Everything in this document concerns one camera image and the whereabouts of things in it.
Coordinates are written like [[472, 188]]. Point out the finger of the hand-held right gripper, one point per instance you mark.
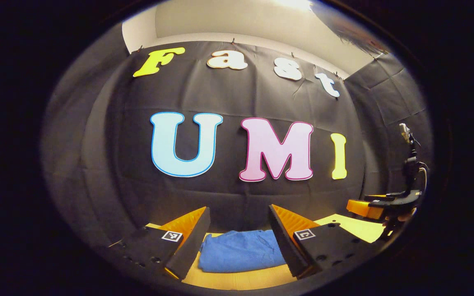
[[385, 197], [362, 209]]

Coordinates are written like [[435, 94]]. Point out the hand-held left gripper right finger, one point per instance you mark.
[[284, 242]]

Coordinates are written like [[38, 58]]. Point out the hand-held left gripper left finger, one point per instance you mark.
[[194, 242]]

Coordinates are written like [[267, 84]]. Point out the blue button shirt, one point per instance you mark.
[[241, 250]]

